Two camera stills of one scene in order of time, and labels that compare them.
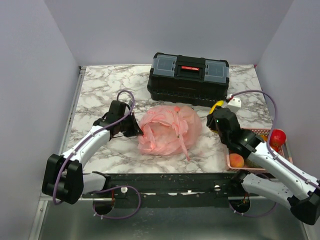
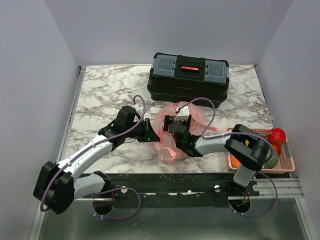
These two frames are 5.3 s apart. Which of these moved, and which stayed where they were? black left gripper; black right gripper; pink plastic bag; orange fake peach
Moved: black left gripper; black right gripper; pink plastic bag
Stayed: orange fake peach
